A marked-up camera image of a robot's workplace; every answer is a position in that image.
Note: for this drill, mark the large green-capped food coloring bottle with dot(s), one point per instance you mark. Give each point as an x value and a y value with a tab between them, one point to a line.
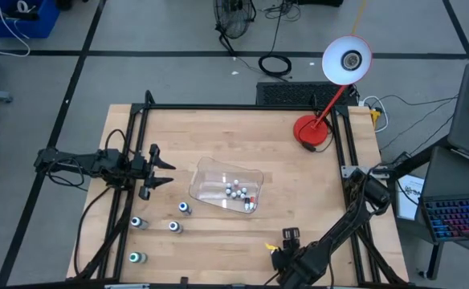
137	257

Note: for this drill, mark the small red dye bottle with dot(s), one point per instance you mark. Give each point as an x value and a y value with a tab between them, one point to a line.
252	202

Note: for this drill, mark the black aluminium table frame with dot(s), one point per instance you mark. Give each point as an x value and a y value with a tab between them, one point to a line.
234	107

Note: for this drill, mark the silver clamp bar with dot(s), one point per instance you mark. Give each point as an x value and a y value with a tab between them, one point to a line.
127	286

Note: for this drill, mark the clear plastic bin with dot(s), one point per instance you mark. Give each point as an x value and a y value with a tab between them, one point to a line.
210	188

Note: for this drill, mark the yellow power plug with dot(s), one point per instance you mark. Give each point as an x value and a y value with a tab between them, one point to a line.
375	117

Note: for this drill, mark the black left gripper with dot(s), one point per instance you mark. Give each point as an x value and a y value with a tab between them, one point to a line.
142	170

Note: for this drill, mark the black keyboard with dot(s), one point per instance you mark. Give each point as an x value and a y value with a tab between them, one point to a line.
290	94

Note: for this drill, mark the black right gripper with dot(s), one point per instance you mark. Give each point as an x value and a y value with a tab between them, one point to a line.
288	255

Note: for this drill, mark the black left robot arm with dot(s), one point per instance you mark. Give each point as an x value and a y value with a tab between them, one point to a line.
82	162

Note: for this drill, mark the white printed paper sheet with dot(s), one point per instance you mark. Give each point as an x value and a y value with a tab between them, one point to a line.
407	200

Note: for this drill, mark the red desk lamp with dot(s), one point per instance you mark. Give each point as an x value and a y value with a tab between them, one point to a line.
311	130

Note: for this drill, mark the blue plastic storage bin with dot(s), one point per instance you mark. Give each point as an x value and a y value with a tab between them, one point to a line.
37	26

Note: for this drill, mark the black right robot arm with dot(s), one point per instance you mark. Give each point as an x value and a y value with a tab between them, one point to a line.
339	229

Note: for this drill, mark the small black dye bottle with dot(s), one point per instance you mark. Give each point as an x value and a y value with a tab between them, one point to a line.
247	204

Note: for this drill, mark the black table clamp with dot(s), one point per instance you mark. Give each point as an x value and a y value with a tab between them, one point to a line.
184	281

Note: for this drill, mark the black floor fan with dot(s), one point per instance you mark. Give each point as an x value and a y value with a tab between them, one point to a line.
234	16

